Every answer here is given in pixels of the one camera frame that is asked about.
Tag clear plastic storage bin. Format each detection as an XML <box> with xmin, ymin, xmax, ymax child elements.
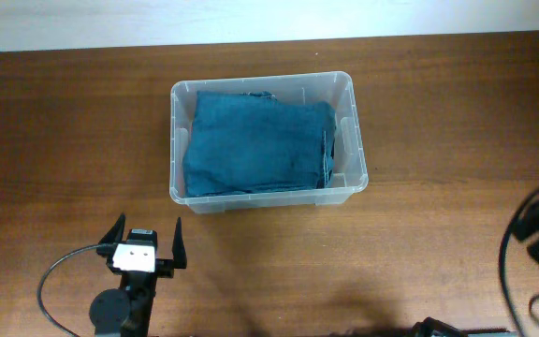
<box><xmin>169</xmin><ymin>71</ymin><xmax>369</xmax><ymax>213</ymax></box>

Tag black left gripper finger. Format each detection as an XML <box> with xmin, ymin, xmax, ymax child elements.
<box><xmin>95</xmin><ymin>213</ymin><xmax>125</xmax><ymax>256</ymax></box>
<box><xmin>171</xmin><ymin>217</ymin><xmax>187</xmax><ymax>270</ymax></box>

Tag dark blue jeans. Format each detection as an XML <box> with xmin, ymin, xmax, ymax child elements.
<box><xmin>182</xmin><ymin>92</ymin><xmax>336</xmax><ymax>198</ymax></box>

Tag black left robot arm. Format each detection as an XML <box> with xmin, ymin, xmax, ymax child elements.
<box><xmin>89</xmin><ymin>214</ymin><xmax>187</xmax><ymax>337</ymax></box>

